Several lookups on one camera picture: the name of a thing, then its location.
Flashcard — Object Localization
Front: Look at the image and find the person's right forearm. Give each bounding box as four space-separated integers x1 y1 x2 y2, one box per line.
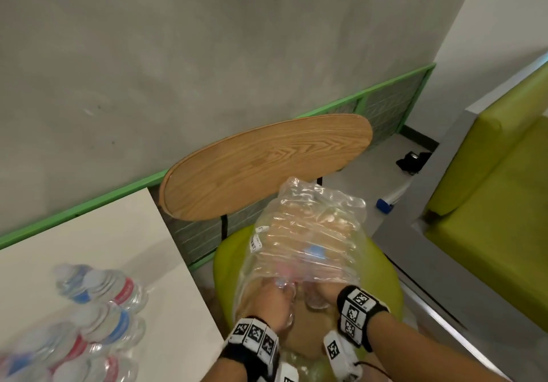
366 308 510 382

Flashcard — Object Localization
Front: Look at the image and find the green metal mesh fence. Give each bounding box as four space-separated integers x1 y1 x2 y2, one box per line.
0 64 437 271

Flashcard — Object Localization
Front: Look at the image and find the wooden-backed green seat chair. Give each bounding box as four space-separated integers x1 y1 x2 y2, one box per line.
158 113 405 382

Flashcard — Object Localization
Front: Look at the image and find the black floor object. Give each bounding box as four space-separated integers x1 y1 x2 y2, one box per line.
396 151 432 176

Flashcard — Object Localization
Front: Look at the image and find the thin black cable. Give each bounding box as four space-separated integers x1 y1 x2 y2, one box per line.
355 360 393 380

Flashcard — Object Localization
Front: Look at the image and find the black marker-tag wristband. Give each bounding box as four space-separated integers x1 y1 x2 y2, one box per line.
336 285 391 353
219 315 281 382

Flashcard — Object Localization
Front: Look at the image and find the white table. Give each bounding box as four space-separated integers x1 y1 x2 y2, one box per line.
0 187 225 382

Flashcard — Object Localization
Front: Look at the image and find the brown cardboard sheet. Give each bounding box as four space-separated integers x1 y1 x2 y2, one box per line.
278 304 343 361

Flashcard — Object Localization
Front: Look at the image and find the shrink-wrapped pack of water bottles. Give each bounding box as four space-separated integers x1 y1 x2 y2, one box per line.
233 176 369 382

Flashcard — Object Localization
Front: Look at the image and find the person's right hand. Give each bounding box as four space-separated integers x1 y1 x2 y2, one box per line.
317 281 346 310

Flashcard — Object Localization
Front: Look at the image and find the group of water bottles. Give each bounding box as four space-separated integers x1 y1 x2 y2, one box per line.
0 264 148 382

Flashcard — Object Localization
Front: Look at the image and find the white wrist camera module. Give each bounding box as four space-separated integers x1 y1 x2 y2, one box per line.
323 330 364 382
273 362 300 382

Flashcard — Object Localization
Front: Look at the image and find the person's left forearm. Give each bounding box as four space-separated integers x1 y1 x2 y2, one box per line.
205 353 241 382

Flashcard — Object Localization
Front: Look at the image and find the green upholstered sofa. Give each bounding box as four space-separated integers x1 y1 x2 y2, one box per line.
424 62 548 334

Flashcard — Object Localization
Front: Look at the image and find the person's left hand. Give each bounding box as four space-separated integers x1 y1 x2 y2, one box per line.
239 282 297 334

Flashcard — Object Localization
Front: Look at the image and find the water bottle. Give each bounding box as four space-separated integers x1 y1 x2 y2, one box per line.
299 242 337 312
272 262 300 329

